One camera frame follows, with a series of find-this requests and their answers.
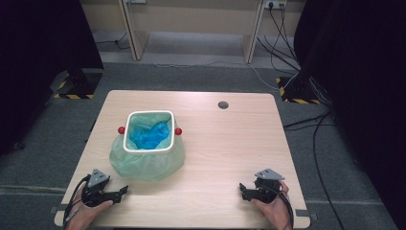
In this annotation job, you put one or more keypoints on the person's right hand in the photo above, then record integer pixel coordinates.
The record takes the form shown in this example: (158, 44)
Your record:
(278, 214)

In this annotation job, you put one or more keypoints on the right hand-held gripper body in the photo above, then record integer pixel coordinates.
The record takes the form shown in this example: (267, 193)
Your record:
(268, 190)

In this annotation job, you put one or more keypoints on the white wall power socket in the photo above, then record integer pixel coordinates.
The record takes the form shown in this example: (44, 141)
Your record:
(275, 4)

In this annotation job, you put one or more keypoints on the black stand with striped base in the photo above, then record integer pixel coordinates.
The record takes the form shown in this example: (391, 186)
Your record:
(301, 86)
(78, 84)

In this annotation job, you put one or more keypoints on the grey table corner bracket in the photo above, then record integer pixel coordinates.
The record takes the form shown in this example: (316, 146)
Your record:
(305, 213)
(53, 209)

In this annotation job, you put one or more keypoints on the dark curtain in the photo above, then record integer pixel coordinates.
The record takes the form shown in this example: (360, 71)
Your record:
(367, 80)
(35, 64)

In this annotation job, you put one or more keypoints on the beige wooden desk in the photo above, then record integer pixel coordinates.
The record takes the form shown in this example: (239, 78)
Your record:
(194, 14)

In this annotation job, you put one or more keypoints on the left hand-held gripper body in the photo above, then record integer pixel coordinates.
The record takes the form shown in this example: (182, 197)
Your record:
(95, 191)

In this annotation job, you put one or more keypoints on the person's left hand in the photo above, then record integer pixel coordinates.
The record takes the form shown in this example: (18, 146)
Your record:
(83, 217)

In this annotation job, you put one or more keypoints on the blue plastic waste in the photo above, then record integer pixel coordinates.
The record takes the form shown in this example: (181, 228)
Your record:
(149, 136)

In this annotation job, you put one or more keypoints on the green plastic garbage bag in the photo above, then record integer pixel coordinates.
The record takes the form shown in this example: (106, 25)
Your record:
(146, 166)

